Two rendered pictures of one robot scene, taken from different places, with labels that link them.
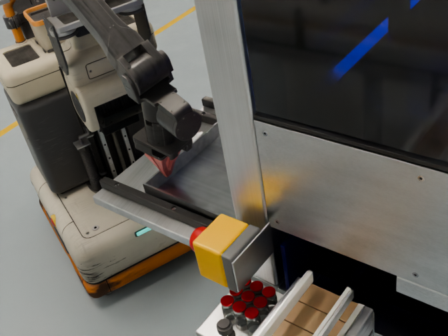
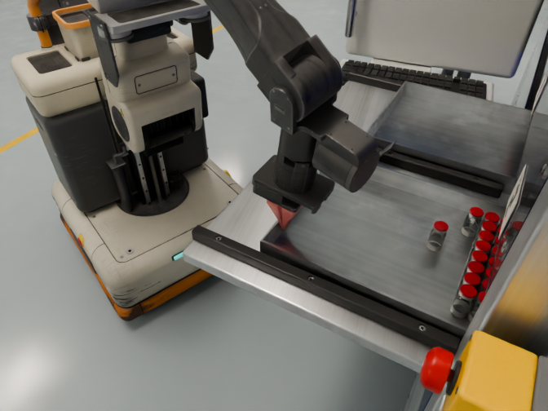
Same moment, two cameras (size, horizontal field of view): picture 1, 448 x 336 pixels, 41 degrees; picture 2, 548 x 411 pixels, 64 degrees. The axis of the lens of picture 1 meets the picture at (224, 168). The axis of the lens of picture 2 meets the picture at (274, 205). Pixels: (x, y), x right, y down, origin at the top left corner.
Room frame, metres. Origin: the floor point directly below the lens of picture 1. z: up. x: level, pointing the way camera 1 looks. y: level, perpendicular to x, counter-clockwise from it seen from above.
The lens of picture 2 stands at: (0.50, 0.25, 1.38)
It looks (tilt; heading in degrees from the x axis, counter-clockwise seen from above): 42 degrees down; 346
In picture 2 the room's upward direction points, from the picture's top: straight up
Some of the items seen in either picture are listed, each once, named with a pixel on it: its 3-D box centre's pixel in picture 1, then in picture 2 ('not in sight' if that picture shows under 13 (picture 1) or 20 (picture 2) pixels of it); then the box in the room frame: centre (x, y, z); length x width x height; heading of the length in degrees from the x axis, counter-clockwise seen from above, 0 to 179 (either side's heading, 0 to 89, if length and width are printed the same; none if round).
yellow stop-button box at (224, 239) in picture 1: (228, 251); (495, 396); (0.63, 0.02, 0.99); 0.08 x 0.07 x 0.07; 46
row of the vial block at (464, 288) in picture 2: not in sight; (476, 261); (0.83, -0.13, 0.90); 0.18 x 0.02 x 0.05; 135
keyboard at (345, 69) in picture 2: not in sight; (409, 81); (1.51, -0.39, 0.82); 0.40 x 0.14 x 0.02; 55
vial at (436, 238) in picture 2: not in sight; (437, 236); (0.89, -0.10, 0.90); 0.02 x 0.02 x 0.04
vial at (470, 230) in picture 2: not in sight; (472, 222); (0.90, -0.17, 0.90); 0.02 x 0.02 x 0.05
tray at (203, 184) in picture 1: (252, 178); (399, 236); (0.91, -0.05, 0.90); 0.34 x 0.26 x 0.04; 45
